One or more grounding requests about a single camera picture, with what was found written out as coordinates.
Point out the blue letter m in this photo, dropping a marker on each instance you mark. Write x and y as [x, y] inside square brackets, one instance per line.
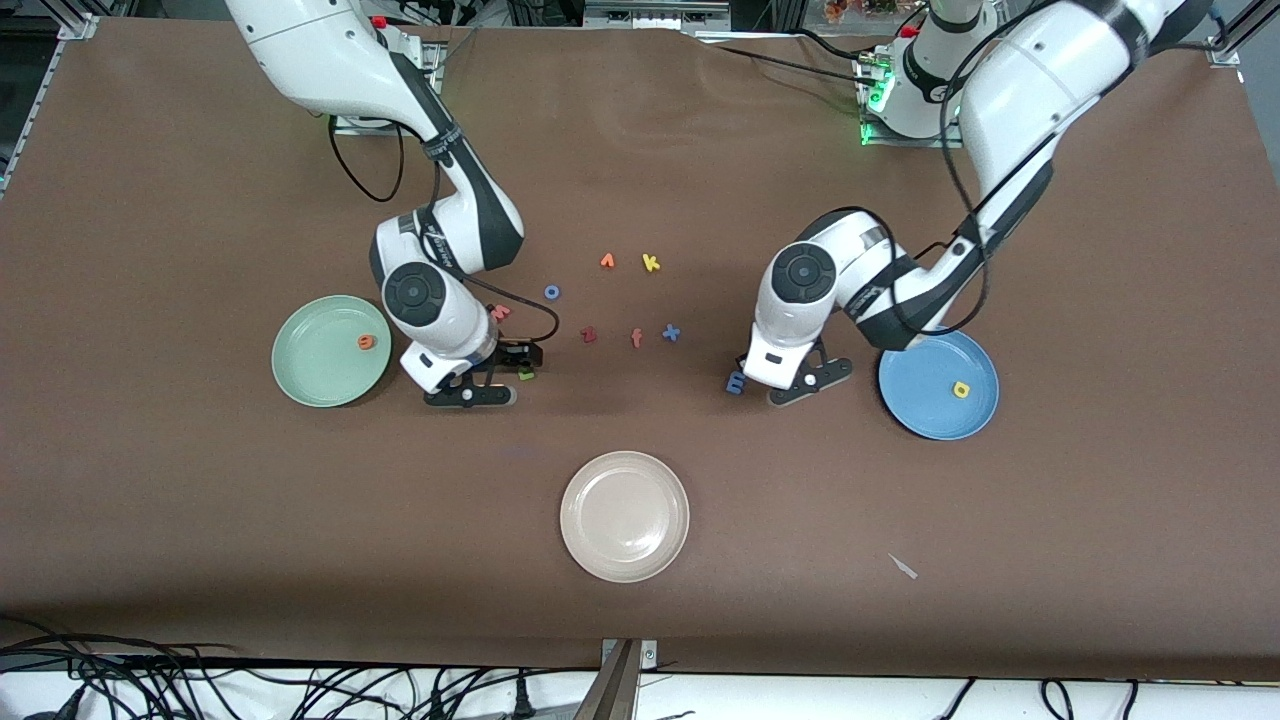
[736, 383]

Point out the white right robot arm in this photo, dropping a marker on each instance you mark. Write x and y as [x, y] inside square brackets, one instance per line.
[310, 50]

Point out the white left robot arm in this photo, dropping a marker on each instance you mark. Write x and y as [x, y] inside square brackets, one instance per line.
[1040, 80]

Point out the blue letter x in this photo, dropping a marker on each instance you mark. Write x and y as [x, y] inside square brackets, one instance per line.
[671, 333]

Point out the green plate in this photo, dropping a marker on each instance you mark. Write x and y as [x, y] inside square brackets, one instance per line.
[325, 360]

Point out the beige plate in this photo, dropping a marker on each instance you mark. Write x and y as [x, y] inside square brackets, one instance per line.
[624, 516]

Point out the blue plate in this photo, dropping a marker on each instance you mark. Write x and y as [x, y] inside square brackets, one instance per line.
[940, 412]

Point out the white paper scrap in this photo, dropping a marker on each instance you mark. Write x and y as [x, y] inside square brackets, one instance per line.
[903, 567]

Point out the grey metal strut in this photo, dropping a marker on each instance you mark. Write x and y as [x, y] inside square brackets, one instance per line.
[610, 695]

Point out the grey metal box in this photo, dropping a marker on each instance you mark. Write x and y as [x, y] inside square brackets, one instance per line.
[650, 15]

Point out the colourful small items pile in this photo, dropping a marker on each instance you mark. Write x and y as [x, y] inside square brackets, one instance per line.
[850, 10]

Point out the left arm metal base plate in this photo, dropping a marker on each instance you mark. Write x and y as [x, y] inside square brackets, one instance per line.
[872, 135]

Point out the metal table edge bracket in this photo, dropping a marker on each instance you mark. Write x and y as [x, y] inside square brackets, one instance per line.
[648, 655]

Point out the aluminium table frame rail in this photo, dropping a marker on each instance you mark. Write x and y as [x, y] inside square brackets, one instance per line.
[80, 25]

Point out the aluminium frame post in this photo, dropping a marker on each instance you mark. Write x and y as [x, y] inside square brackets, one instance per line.
[1225, 50]

